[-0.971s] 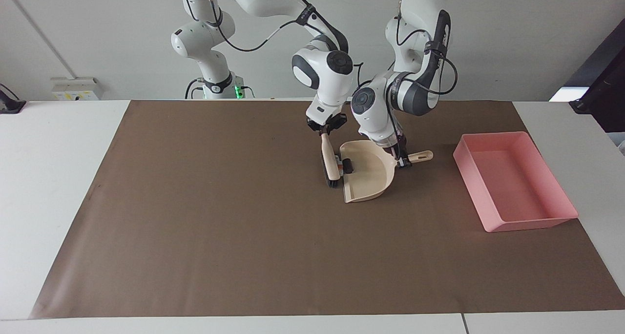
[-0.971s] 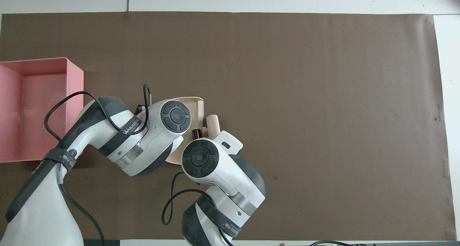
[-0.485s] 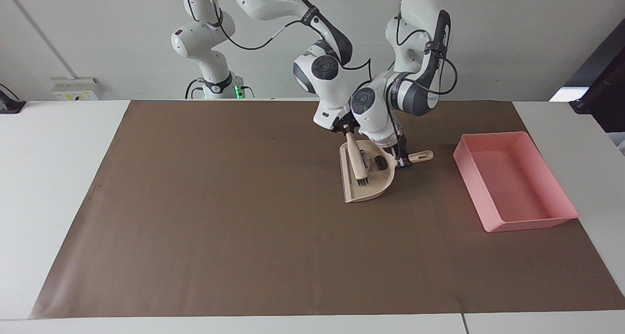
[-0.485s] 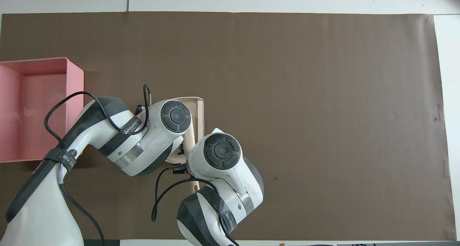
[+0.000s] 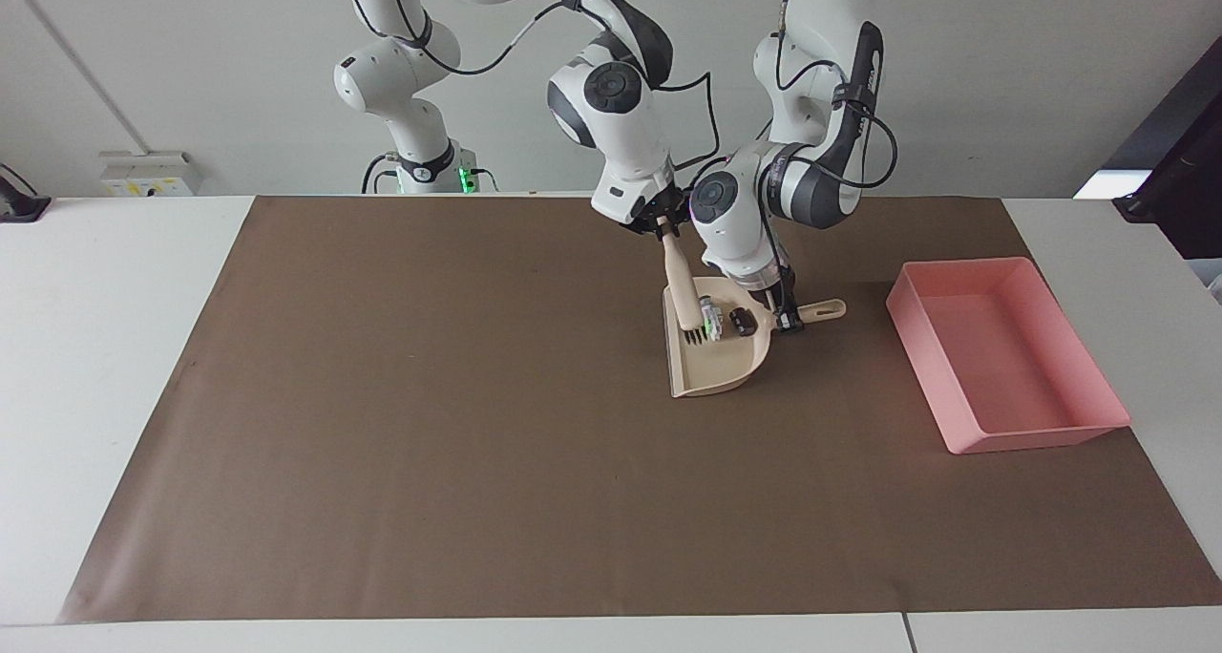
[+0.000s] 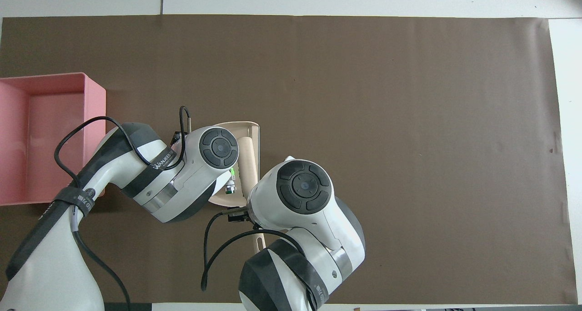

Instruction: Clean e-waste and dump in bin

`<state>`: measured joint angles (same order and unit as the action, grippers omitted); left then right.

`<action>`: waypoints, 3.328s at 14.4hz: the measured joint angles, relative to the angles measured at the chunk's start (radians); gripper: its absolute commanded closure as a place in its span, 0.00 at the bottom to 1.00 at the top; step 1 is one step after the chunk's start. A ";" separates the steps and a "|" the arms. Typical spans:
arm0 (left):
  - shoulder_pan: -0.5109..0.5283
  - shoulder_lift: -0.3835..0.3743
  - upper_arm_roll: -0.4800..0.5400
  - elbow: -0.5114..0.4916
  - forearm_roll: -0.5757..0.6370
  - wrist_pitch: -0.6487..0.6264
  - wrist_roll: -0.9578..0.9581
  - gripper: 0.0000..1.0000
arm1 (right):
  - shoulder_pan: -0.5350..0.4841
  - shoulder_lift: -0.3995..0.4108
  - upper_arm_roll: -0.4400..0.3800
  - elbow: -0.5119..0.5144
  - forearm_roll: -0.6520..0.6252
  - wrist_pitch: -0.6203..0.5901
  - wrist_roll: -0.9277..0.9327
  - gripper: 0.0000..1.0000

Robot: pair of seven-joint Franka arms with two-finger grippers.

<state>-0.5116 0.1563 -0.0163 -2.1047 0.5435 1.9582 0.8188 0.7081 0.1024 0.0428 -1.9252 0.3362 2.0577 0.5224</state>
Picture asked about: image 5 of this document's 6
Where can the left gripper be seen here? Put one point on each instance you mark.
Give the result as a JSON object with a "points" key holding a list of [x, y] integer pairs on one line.
{"points": [[780, 290]]}

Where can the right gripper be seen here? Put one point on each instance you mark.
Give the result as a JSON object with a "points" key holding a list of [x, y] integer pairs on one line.
{"points": [[657, 204]]}

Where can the beige hand brush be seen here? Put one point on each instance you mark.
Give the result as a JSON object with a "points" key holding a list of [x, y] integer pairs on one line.
{"points": [[680, 290]]}

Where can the beige dustpan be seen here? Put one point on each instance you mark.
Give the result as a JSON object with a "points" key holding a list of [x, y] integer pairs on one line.
{"points": [[711, 371]]}

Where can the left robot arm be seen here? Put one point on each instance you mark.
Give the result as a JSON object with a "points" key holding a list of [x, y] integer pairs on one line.
{"points": [[811, 80]]}

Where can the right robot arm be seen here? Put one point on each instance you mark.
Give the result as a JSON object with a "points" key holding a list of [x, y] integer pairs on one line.
{"points": [[616, 128]]}

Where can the black e-waste piece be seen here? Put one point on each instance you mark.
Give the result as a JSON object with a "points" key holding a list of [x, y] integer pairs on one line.
{"points": [[743, 323]]}

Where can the green white e-waste piece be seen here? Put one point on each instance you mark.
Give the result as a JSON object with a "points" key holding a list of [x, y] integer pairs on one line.
{"points": [[708, 314]]}

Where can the pink plastic bin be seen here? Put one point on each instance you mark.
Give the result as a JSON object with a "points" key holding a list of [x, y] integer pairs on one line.
{"points": [[1002, 367]]}

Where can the black stand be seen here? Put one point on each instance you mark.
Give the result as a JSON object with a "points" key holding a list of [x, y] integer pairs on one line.
{"points": [[1184, 176], [21, 204]]}

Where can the white wall socket box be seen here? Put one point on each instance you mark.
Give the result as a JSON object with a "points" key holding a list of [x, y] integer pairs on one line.
{"points": [[148, 174]]}

